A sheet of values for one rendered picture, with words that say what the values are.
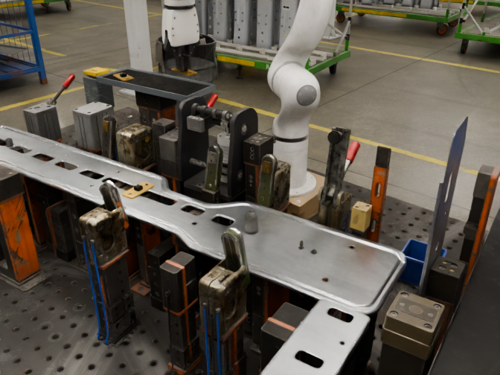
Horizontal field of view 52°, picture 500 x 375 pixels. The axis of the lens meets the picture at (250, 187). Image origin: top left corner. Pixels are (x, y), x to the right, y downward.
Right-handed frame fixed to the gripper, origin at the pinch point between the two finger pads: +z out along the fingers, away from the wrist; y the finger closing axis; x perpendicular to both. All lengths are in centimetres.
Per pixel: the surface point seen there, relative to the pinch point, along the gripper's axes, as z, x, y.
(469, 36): 101, -182, -560
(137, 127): 16.4, -1.8, 16.2
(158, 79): 8.3, -14.7, -0.4
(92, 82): 11.5, -35.5, 12.3
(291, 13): 55, -258, -315
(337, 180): 14, 61, 3
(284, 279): 25, 68, 26
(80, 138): 22.0, -18.2, 26.6
